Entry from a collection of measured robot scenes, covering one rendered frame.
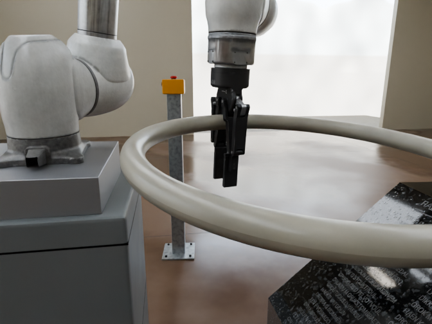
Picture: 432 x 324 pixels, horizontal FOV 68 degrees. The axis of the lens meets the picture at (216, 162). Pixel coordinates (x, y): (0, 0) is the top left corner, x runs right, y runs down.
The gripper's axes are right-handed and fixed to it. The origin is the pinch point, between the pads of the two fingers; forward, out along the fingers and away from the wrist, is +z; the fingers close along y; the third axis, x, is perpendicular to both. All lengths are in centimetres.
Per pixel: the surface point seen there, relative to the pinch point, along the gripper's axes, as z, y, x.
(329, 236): -10.2, 43.1, -12.4
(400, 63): -36, -469, 640
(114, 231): 12.1, -2.4, -22.7
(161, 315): 93, -62, 0
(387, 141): -8.9, 19.0, 22.2
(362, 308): 14.5, 29.5, 10.8
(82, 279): 22.7, -3.3, -29.5
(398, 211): 3.5, 22.3, 24.5
